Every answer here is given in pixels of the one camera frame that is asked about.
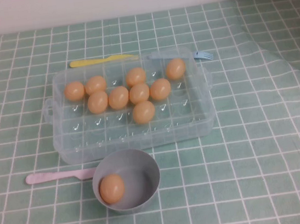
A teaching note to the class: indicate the green checkered tablecloth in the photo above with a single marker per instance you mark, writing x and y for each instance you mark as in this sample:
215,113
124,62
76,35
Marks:
255,159

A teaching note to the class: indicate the yellow plastic knife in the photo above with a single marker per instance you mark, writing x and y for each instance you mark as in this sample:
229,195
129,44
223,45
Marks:
82,62

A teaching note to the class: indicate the clear plastic egg box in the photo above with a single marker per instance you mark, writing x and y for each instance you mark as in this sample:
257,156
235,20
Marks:
101,140

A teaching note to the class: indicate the blue plastic fork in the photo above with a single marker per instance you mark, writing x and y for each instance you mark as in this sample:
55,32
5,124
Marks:
200,54

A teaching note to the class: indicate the pink plastic knife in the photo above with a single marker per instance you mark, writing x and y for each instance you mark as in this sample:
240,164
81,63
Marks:
42,177

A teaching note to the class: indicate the grey-blue round bowl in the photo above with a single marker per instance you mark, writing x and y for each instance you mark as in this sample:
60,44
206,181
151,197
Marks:
141,174

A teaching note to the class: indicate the brown egg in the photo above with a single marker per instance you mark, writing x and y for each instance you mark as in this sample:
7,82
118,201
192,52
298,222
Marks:
112,189
143,112
97,102
175,69
139,93
118,97
160,89
135,77
95,83
74,91

